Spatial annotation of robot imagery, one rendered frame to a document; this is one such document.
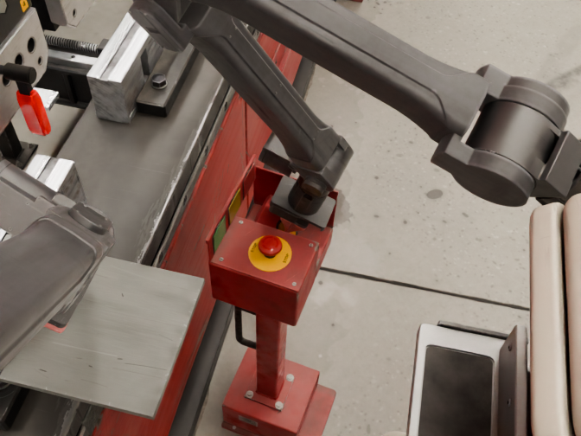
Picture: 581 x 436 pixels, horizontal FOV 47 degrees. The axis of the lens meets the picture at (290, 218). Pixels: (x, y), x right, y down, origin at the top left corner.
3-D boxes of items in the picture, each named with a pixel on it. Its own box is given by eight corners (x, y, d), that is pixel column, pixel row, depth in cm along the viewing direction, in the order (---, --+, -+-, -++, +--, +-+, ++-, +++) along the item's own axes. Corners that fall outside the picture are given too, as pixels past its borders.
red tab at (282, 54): (278, 85, 170) (279, 63, 165) (271, 83, 171) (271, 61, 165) (292, 48, 179) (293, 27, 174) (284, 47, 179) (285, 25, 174)
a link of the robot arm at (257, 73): (150, 10, 66) (205, -74, 68) (116, 5, 70) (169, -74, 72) (333, 207, 99) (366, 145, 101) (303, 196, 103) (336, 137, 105)
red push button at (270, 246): (277, 268, 110) (277, 256, 107) (254, 260, 111) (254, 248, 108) (285, 249, 112) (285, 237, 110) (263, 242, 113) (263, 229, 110)
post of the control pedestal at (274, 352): (276, 400, 165) (282, 285, 122) (255, 393, 166) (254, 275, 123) (284, 381, 168) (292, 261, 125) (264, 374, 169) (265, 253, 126)
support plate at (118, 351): (154, 420, 72) (152, 417, 71) (-69, 364, 75) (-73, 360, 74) (205, 282, 83) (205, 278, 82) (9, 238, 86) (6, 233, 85)
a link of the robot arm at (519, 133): (575, 206, 63) (597, 157, 64) (507, 145, 59) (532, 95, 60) (503, 204, 71) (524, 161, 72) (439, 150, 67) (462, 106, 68)
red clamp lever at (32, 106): (50, 140, 77) (26, 74, 69) (16, 133, 78) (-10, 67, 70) (56, 129, 78) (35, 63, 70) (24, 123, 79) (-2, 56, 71)
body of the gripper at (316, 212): (280, 180, 117) (293, 155, 111) (333, 206, 117) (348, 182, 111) (267, 207, 113) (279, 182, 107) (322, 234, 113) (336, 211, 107)
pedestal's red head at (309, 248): (295, 328, 116) (300, 272, 102) (211, 298, 119) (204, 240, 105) (331, 240, 128) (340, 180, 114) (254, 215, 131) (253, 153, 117)
